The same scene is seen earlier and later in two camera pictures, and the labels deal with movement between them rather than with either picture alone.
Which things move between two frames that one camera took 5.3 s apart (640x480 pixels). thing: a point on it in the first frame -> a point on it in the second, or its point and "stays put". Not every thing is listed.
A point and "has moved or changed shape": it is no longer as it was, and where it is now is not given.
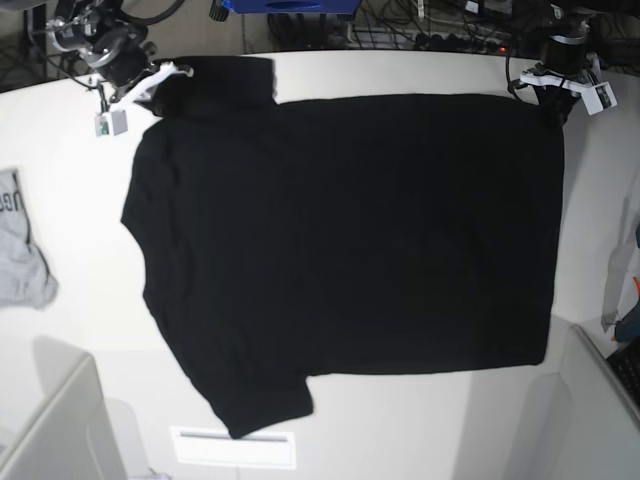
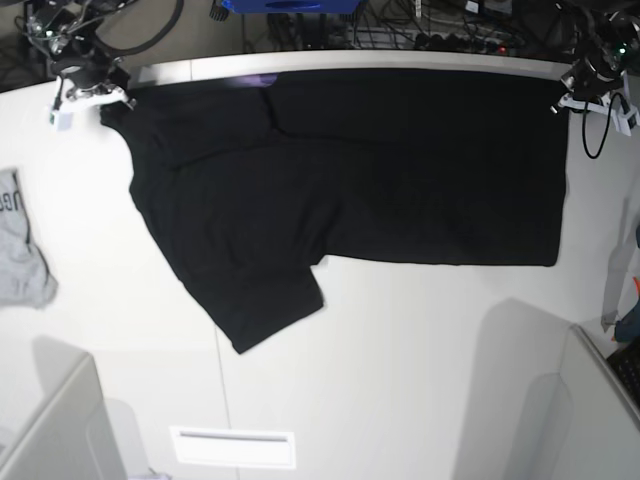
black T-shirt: [292, 238] has moved or changed shape
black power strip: [453, 42] stays put
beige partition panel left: [72, 436] stays put
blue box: [293, 7] stays put
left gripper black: [120, 55] -> [89, 68]
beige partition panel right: [601, 439] stays put
